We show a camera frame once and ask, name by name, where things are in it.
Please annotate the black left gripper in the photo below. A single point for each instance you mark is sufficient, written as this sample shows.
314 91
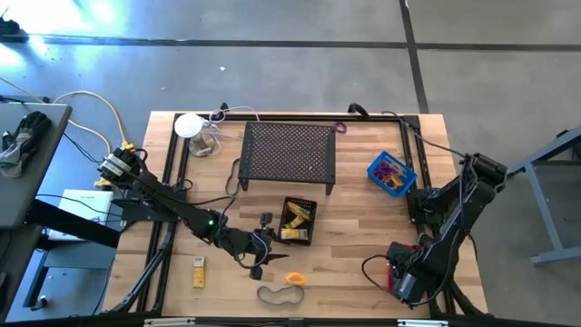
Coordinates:
245 243

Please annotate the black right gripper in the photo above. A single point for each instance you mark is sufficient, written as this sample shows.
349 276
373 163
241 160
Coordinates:
408 286

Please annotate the red slotted plastic basket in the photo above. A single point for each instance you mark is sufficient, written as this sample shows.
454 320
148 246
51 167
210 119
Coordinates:
389 279

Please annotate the black perforated metal shelf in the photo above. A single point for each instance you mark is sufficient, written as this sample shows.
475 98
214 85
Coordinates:
286 152

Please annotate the blue slotted plastic basket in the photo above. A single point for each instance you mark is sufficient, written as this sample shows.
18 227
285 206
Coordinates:
406 169

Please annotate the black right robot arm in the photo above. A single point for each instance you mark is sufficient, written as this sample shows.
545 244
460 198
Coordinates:
454 204

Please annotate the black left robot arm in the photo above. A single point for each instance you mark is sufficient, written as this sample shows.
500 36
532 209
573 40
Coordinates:
159 193

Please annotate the black desk crossbar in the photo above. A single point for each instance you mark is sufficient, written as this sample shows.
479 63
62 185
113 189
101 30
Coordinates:
77 222

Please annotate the black slotted plastic basket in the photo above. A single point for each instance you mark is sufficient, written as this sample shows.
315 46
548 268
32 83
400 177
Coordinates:
313 218

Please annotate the white mushroom-shaped lamp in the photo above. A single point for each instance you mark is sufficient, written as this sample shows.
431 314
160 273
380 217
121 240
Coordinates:
188 125

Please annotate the white box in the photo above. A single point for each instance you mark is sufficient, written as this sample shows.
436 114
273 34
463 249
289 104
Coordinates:
86 200

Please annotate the grey side table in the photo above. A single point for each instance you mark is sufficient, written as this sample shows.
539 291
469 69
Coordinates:
54 136

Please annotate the black and grey gloves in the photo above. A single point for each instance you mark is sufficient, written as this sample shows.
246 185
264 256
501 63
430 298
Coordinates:
27 131

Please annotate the silver metal bracket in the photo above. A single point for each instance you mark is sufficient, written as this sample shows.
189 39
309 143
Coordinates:
422 323
168 322

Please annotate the grey-blue table frame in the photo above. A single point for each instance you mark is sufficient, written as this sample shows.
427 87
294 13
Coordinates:
549 211

